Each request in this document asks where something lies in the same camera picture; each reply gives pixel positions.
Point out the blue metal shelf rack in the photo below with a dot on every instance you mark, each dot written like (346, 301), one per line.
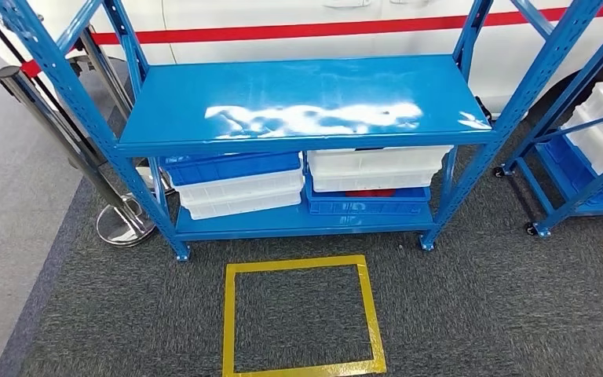
(301, 93)

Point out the blue wheeled shelf cart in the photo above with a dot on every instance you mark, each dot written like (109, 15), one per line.
(567, 203)

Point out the red item in bin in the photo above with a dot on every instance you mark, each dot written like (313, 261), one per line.
(370, 193)

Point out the red barrier belt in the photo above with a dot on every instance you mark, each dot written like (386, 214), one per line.
(280, 32)

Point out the white car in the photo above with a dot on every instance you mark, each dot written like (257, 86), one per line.
(332, 15)

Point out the chrome base stanchion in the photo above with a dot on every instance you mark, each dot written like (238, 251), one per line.
(119, 224)
(104, 67)

